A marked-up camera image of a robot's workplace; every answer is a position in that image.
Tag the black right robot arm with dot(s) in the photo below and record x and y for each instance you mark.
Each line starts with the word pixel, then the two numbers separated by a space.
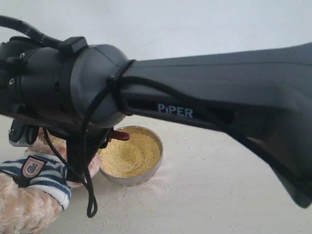
pixel 79 92

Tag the steel bowl of yellow grain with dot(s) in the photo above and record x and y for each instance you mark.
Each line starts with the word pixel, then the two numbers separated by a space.
pixel 135 161

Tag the dark brown wooden spoon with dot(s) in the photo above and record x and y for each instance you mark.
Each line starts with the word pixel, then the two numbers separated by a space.
pixel 119 135

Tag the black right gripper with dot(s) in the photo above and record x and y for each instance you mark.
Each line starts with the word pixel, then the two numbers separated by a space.
pixel 76 154

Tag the tan plush teddy bear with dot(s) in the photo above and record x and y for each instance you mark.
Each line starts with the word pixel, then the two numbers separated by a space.
pixel 33 189

